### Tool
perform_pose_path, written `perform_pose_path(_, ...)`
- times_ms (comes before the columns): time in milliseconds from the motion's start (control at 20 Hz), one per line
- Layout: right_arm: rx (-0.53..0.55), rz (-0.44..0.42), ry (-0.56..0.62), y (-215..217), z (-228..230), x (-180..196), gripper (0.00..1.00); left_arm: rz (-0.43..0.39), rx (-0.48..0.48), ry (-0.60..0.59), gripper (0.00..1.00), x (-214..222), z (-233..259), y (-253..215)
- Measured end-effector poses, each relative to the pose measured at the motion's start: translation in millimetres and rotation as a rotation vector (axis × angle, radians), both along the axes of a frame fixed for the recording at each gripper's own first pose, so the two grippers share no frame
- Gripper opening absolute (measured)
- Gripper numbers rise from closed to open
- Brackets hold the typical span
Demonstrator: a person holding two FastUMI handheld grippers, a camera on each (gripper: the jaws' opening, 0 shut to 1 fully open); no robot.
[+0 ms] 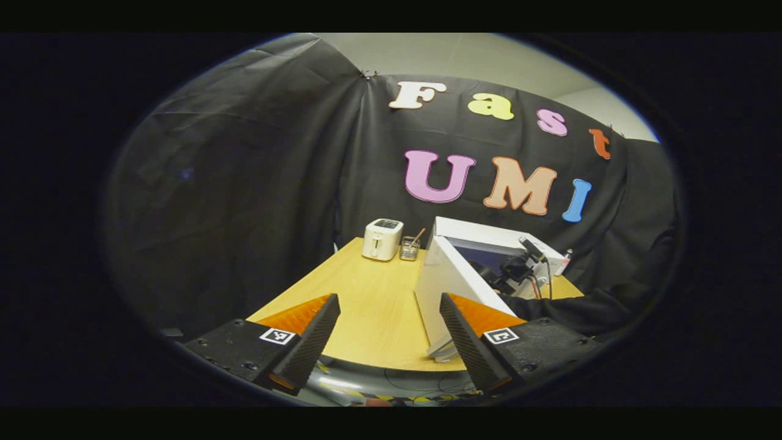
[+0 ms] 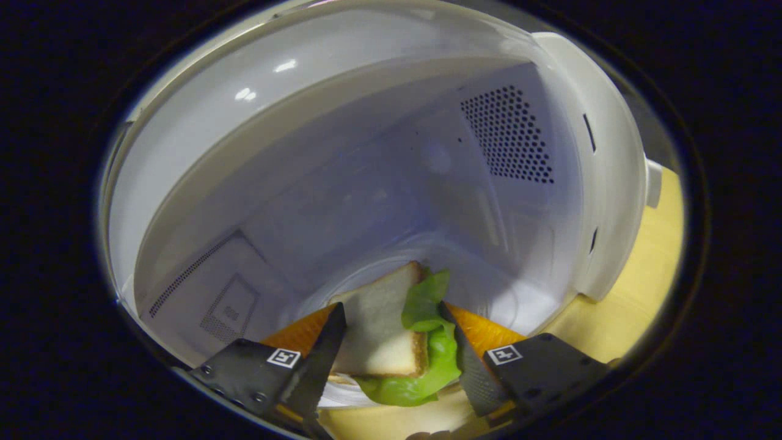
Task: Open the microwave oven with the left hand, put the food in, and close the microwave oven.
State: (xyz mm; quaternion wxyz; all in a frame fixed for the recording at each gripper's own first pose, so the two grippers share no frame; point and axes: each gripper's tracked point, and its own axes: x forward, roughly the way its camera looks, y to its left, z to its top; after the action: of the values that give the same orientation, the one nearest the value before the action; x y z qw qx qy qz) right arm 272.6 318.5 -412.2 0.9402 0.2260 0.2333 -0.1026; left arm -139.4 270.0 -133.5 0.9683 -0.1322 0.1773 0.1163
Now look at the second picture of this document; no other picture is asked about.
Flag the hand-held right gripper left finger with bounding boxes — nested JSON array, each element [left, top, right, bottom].
[[185, 302, 348, 440]]

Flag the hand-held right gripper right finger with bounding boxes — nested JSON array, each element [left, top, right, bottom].
[[437, 302, 613, 420]]

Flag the lettuce sandwich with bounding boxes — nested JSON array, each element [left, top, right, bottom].
[[330, 261, 463, 408]]

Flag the white microwave oven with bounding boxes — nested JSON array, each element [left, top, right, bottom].
[[101, 0, 663, 411]]

